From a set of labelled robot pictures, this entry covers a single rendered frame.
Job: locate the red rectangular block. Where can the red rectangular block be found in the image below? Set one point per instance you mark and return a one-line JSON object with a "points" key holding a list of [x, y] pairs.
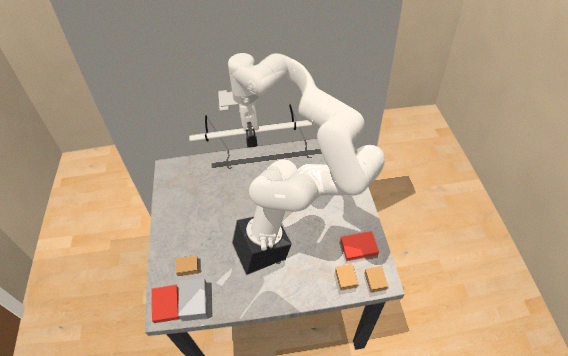
{"points": [[360, 245], [165, 304]]}

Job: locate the tan flat block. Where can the tan flat block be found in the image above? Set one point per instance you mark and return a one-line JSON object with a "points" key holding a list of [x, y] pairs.
{"points": [[376, 279], [186, 265], [346, 277]]}

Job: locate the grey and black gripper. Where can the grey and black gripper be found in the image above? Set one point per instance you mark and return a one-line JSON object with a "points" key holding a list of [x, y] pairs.
{"points": [[252, 120]]}

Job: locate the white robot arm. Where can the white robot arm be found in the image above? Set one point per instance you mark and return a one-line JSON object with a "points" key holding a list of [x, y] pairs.
{"points": [[282, 186]]}

